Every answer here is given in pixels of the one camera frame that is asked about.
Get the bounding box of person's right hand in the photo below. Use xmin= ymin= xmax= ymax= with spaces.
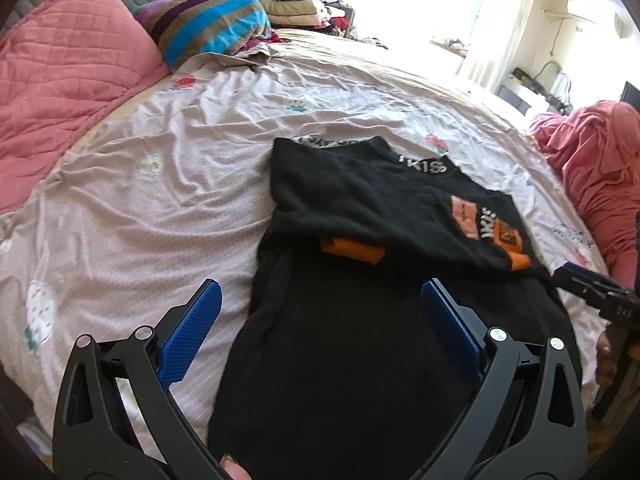
xmin=596 ymin=332 xmax=617 ymax=388

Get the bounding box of crumpled pink blanket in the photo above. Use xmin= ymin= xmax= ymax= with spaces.
xmin=530 ymin=101 xmax=639 ymax=287

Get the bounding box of pink quilted pillow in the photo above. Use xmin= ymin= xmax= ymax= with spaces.
xmin=1 ymin=0 xmax=169 ymax=212

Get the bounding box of stack of folded clothes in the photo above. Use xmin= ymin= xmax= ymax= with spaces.
xmin=259 ymin=0 xmax=355 ymax=38

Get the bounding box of black sweater with orange cuffs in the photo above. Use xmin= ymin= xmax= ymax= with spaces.
xmin=207 ymin=137 xmax=580 ymax=479

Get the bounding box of floral pale pink bedsheet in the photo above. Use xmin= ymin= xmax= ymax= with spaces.
xmin=1 ymin=30 xmax=606 ymax=434

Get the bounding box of white curtain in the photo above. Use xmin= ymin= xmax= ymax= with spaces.
xmin=459 ymin=0 xmax=534 ymax=92

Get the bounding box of person's left hand thumb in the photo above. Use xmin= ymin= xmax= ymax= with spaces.
xmin=220 ymin=454 xmax=252 ymax=480

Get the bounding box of white side table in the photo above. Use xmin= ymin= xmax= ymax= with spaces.
xmin=497 ymin=61 xmax=574 ymax=116

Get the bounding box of white wall air conditioner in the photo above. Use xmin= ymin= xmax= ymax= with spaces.
xmin=566 ymin=0 xmax=632 ymax=38

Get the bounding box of striped knitted pillow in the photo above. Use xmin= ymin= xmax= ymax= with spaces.
xmin=132 ymin=0 xmax=272 ymax=72

